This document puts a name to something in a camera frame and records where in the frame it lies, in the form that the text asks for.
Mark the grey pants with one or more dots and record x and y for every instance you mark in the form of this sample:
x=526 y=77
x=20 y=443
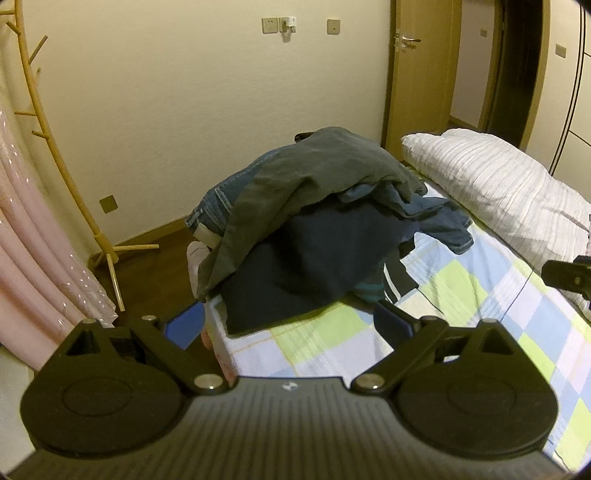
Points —
x=300 y=175

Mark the blue jeans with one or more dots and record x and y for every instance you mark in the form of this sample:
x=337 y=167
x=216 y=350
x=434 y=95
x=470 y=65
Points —
x=217 y=203

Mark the dark navy garment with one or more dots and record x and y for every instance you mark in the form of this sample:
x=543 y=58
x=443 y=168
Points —
x=314 y=263

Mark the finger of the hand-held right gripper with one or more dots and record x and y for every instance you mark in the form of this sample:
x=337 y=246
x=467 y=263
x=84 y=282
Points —
x=570 y=277

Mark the white cloth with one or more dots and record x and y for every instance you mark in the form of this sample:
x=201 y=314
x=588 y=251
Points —
x=197 y=261

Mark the blue-grey shirt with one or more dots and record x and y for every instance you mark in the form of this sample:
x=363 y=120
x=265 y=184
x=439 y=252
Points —
x=438 y=221

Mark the white wall socket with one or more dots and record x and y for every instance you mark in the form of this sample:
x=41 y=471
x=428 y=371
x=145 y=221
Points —
x=269 y=25

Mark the checked bed sheet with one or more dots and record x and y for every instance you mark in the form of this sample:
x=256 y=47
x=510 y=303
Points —
x=461 y=295

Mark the dark doorway frame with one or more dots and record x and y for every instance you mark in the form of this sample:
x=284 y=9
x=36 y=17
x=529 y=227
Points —
x=512 y=69

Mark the brass wall outlet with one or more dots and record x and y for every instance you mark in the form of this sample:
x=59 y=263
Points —
x=108 y=204

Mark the white wall device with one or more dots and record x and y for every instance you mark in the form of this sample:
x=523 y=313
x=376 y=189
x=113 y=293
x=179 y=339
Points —
x=288 y=23

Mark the beige wall switch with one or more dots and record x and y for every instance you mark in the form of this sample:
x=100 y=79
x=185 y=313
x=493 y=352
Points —
x=332 y=26

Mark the wooden coat rack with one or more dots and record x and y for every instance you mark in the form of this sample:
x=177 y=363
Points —
x=104 y=256

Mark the black white striped garment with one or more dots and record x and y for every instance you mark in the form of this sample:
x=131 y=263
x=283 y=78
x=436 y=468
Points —
x=397 y=277

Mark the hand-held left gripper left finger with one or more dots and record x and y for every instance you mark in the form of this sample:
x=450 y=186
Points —
x=184 y=328

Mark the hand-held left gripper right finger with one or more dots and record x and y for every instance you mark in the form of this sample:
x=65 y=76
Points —
x=391 y=323

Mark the wooden door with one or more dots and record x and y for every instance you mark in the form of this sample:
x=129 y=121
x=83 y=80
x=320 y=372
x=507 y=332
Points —
x=420 y=83

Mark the pink curtain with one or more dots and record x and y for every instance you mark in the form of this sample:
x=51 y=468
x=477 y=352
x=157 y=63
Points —
x=27 y=258

